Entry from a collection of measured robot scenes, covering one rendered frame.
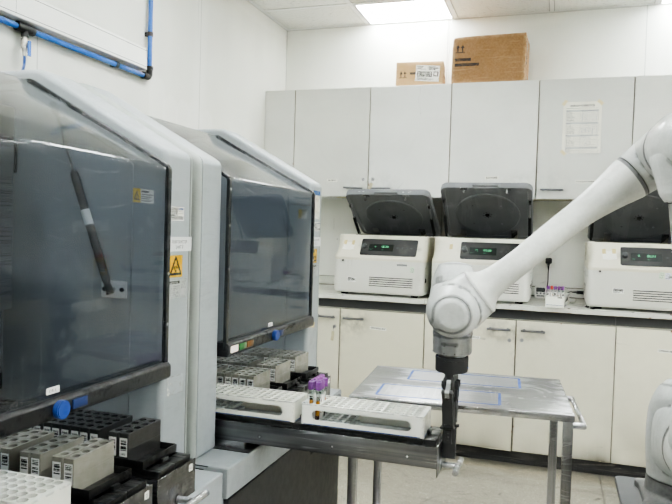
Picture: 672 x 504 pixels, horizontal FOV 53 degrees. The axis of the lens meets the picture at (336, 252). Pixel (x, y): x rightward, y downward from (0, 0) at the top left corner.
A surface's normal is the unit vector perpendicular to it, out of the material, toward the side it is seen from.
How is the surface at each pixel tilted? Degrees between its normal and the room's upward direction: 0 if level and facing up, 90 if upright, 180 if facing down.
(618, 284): 90
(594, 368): 90
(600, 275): 90
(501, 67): 90
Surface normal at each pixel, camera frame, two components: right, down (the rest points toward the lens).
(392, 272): -0.34, 0.02
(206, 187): 0.95, 0.04
